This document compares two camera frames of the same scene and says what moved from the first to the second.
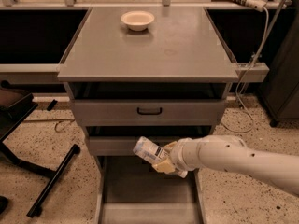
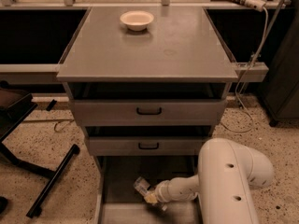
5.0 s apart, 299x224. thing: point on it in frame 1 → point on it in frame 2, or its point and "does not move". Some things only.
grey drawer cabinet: (160, 73) does not move
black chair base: (15, 105) does not move
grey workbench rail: (30, 73) does not move
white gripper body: (179, 156) → (162, 194)
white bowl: (137, 21) does not move
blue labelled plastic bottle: (150, 150) → (142, 186)
